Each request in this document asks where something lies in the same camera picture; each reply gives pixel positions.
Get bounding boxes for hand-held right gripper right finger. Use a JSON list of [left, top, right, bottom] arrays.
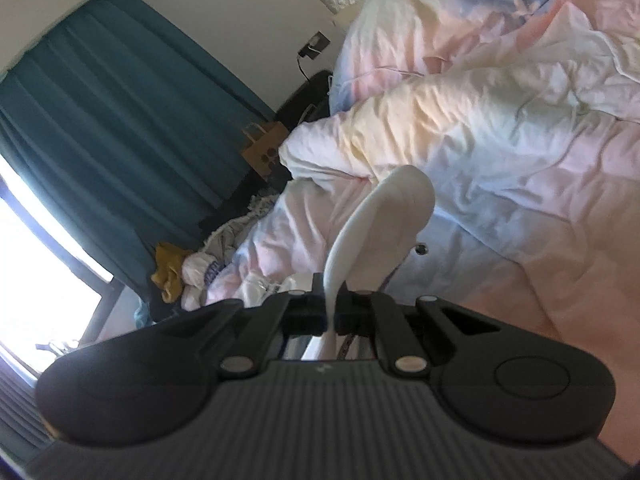
[[336, 282, 502, 379]]

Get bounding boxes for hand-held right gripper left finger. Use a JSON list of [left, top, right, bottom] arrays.
[[172, 272, 326, 379]]

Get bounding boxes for white curved plastic piece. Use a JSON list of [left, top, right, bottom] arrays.
[[320, 164, 437, 361]]

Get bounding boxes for grey white crumpled garment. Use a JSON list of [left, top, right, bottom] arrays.
[[199, 194, 281, 264]]

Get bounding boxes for white garment with purple print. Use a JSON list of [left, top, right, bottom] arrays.
[[180, 254, 227, 311]]

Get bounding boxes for dark bedside table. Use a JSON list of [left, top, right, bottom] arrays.
[[199, 160, 292, 233]]

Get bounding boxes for yellow cloth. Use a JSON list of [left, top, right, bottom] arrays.
[[151, 242, 194, 304]]

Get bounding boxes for brown paper bag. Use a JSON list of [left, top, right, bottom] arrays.
[[241, 121, 292, 179]]

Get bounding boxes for black suitcase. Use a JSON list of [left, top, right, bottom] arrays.
[[275, 69, 335, 126]]

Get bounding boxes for pastel tie-dye duvet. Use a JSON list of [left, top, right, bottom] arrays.
[[202, 0, 640, 461]]

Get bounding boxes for bright window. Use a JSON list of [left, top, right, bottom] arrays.
[[0, 154, 117, 376]]

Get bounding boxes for teal curtain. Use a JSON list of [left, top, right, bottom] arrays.
[[0, 0, 279, 311]]

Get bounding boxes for black wall charger with cable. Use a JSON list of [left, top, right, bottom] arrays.
[[298, 31, 332, 61]]

